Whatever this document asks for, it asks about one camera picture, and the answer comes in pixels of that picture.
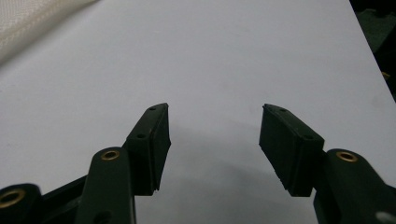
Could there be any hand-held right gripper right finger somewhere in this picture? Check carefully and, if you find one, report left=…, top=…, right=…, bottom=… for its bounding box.
left=259, top=104, right=325, bottom=198

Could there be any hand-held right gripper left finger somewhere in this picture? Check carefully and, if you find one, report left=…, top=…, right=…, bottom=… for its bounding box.
left=122, top=103, right=172, bottom=197

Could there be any white mesh laundry bag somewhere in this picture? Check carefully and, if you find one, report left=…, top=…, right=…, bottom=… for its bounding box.
left=0, top=0, right=101, bottom=67

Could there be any dark green object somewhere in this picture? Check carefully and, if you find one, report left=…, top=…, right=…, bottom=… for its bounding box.
left=354, top=8, right=396, bottom=54

